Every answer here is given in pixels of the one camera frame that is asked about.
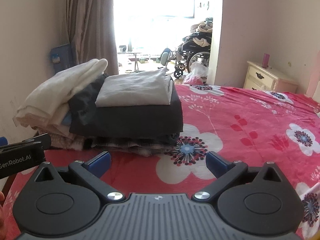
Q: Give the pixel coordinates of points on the red floral blanket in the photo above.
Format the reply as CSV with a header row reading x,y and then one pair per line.
x,y
239,124

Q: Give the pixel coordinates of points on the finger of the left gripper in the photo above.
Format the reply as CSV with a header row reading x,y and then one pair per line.
x,y
3,141

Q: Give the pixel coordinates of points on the person left hand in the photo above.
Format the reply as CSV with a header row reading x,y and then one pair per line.
x,y
2,219

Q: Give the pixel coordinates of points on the cream nightstand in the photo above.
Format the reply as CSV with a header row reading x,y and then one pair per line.
x,y
268,79

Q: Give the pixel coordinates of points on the pink cup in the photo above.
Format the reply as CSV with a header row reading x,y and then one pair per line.
x,y
265,60

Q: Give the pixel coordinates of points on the blue box by wall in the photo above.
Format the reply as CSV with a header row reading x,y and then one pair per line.
x,y
62,58

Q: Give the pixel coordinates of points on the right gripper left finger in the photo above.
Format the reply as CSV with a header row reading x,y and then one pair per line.
x,y
87,174

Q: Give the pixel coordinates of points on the white shirt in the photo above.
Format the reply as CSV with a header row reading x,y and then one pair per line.
x,y
137,89

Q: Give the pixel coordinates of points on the dark folded clothes stack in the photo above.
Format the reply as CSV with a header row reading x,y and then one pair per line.
x,y
144,130

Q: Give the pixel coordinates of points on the beige curtain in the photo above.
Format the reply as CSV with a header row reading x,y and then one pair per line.
x,y
90,29

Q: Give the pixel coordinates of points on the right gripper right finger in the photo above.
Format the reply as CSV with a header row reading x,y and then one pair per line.
x,y
227,175

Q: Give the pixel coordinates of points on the wheelchair with clothes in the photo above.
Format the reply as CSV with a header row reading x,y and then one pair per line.
x,y
195,47

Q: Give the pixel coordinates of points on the pink white plastic bag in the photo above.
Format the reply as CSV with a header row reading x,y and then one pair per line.
x,y
198,71

